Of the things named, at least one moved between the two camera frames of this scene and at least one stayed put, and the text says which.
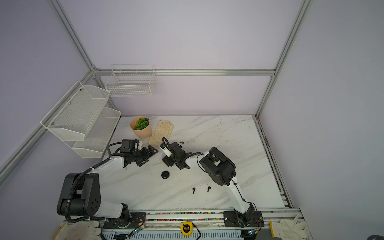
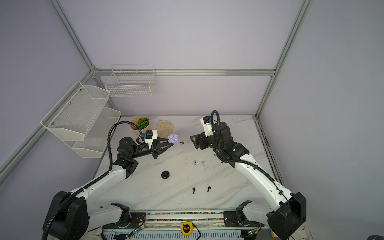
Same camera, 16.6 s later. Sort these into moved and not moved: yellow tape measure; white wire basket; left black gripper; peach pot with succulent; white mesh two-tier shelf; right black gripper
Moved: left black gripper; right black gripper
Not moved: white wire basket; peach pot with succulent; yellow tape measure; white mesh two-tier shelf
